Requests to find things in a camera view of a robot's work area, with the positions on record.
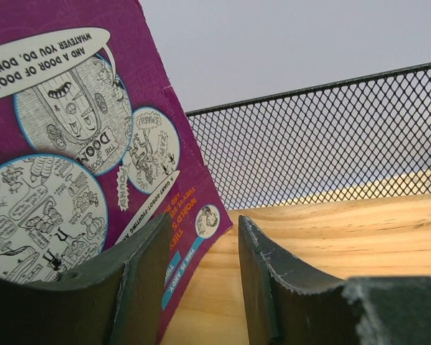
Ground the purple book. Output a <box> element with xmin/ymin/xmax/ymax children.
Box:
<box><xmin>0</xmin><ymin>1</ymin><xmax>232</xmax><ymax>344</ymax></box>

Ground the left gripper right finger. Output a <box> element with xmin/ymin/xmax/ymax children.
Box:
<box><xmin>238</xmin><ymin>216</ymin><xmax>431</xmax><ymax>344</ymax></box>

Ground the black wire wooden shelf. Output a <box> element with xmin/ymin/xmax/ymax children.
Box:
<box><xmin>163</xmin><ymin>63</ymin><xmax>431</xmax><ymax>344</ymax></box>

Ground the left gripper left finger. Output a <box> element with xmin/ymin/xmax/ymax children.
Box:
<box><xmin>0</xmin><ymin>213</ymin><xmax>172</xmax><ymax>344</ymax></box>

